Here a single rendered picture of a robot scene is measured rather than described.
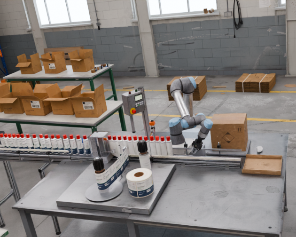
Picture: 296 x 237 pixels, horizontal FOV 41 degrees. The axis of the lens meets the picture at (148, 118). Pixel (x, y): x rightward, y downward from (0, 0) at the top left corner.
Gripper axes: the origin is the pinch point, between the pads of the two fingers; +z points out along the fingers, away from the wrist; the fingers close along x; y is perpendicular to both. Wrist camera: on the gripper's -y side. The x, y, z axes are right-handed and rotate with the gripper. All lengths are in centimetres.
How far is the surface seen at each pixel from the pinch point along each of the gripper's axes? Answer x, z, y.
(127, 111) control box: -68, -5, 0
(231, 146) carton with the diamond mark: 27.3, -12.0, -20.6
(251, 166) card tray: 48, -16, 2
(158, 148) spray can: -28.8, 11.6, 2.5
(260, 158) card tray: 53, -19, -12
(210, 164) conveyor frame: 17.8, -1.5, 6.0
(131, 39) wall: -250, 152, -562
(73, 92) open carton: -175, 87, -131
